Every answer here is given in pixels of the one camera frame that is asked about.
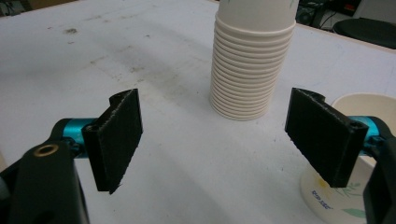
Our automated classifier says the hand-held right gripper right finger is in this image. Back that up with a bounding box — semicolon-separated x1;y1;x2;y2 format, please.
284;87;381;189

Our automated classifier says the stack of white paper cups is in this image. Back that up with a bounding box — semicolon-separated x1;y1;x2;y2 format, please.
209;0;301;122

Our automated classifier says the white table mat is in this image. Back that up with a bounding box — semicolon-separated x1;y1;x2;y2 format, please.
0;0;396;224

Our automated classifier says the leaf-print paper cup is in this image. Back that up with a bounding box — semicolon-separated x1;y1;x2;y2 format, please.
299;91;396;224

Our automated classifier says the tangle of floor cables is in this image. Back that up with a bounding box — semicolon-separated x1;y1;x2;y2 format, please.
294;0;363;31

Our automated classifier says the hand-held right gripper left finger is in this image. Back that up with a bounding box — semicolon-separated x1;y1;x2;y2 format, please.
62;88;144;196

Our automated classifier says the black round stool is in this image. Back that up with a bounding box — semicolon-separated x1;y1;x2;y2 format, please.
332;17;396;50

